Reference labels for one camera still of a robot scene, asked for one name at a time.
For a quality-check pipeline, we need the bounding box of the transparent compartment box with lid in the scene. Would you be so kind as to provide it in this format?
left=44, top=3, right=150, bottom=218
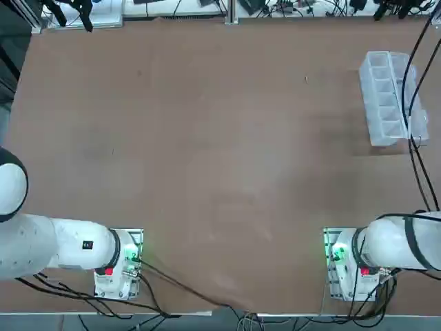
left=358, top=50, right=431, bottom=148

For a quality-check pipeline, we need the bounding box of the black base cable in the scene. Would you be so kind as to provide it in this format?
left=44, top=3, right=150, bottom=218
left=137, top=259, right=258, bottom=317

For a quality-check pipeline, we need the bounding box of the aluminium profile post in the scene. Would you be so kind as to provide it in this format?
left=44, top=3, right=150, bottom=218
left=224, top=0, right=239, bottom=26

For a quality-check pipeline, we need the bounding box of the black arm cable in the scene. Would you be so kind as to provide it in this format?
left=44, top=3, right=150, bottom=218
left=398, top=6, right=435, bottom=213
left=408, top=34, right=441, bottom=212

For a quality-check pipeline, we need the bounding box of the black stand leg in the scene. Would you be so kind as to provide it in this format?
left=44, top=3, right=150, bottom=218
left=43, top=0, right=68, bottom=28
left=373, top=0, right=435, bottom=21
left=70, top=0, right=94, bottom=34

